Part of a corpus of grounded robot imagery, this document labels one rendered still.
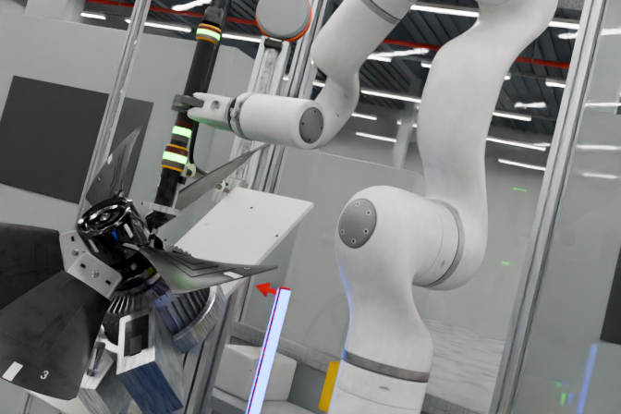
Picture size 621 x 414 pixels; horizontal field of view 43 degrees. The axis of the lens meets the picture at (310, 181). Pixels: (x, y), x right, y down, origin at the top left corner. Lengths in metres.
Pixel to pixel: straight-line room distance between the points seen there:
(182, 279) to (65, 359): 0.26
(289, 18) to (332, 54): 1.01
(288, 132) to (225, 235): 0.61
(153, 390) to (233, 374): 0.57
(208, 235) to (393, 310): 0.94
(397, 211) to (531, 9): 0.35
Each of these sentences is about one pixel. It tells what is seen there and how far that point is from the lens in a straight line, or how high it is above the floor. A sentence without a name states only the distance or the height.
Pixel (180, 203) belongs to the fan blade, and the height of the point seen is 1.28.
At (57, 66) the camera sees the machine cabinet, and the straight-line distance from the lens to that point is 4.24.
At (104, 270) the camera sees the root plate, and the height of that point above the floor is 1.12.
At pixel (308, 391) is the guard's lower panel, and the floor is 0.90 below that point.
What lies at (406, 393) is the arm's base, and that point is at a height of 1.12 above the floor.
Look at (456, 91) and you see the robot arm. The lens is 1.07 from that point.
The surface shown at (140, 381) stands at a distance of 1.48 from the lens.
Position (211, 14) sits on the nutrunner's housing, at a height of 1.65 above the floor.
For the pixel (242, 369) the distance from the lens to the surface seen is 2.01.
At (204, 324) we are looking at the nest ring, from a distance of 1.62.
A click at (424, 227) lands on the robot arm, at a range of 1.02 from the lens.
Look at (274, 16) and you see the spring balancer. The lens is 2.29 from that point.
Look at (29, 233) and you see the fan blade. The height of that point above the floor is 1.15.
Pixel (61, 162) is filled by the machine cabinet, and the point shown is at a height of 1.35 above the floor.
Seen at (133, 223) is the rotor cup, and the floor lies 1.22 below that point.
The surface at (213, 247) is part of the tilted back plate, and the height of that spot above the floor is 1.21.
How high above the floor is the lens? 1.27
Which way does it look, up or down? 4 degrees up
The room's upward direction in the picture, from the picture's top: 14 degrees clockwise
